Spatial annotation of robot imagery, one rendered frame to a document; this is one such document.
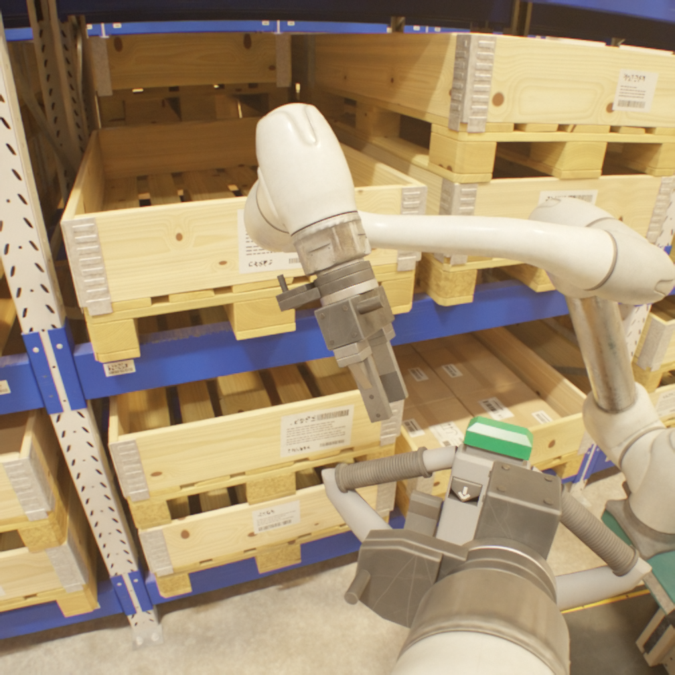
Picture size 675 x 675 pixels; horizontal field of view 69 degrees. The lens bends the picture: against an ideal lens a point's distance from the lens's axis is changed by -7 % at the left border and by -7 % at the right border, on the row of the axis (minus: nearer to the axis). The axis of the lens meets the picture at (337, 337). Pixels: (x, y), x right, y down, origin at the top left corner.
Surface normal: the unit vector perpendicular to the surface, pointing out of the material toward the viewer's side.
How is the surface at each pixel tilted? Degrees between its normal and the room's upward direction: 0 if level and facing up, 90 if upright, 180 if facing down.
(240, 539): 90
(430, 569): 74
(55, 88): 90
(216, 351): 90
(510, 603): 16
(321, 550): 90
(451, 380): 0
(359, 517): 67
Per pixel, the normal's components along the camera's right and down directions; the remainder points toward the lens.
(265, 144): -0.68, 0.12
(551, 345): -0.94, 0.15
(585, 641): 0.02, -0.86
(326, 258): -0.37, 0.21
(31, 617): 0.34, 0.48
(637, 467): -0.98, -0.04
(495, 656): 0.15, -0.99
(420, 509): -0.39, 0.48
